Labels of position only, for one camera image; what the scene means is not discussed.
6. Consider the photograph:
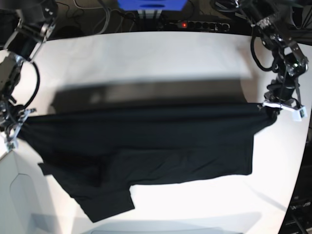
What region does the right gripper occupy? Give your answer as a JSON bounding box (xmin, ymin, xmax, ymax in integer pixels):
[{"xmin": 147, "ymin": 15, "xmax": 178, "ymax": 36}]
[{"xmin": 0, "ymin": 102, "xmax": 37, "ymax": 144}]

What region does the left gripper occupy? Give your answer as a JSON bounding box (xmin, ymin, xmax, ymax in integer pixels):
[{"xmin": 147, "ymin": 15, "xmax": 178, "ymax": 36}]
[{"xmin": 262, "ymin": 80, "xmax": 302, "ymax": 119}]

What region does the black T-shirt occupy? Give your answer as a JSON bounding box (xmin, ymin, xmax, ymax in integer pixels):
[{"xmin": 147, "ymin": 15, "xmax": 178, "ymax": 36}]
[{"xmin": 18, "ymin": 101, "xmax": 277, "ymax": 223}]

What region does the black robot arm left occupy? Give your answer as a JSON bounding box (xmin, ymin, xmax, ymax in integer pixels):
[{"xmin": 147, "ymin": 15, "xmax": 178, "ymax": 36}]
[{"xmin": 235, "ymin": 0, "xmax": 309, "ymax": 121}]

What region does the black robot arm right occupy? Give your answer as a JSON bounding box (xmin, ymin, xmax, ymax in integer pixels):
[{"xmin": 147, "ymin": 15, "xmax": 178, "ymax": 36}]
[{"xmin": 0, "ymin": 0, "xmax": 58, "ymax": 149}]

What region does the black power strip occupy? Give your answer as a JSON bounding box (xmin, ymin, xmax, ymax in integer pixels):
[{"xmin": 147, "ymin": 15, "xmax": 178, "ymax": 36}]
[{"xmin": 159, "ymin": 21, "xmax": 231, "ymax": 33}]

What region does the blue box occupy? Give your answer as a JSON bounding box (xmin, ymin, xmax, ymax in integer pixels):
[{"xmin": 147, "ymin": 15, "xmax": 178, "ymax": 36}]
[{"xmin": 117, "ymin": 0, "xmax": 187, "ymax": 11}]

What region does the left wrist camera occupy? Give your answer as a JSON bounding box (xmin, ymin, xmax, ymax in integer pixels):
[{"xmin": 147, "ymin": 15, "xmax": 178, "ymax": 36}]
[{"xmin": 292, "ymin": 106, "xmax": 307, "ymax": 122}]

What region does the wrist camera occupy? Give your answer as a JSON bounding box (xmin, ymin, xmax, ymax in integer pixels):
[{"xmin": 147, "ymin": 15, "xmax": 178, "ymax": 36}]
[
  {"xmin": 4, "ymin": 138, "xmax": 19, "ymax": 153},
  {"xmin": 292, "ymin": 106, "xmax": 307, "ymax": 122}
]

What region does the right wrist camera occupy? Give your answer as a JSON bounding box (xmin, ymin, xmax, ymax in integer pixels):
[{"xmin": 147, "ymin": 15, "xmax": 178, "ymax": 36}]
[{"xmin": 4, "ymin": 138, "xmax": 19, "ymax": 153}]

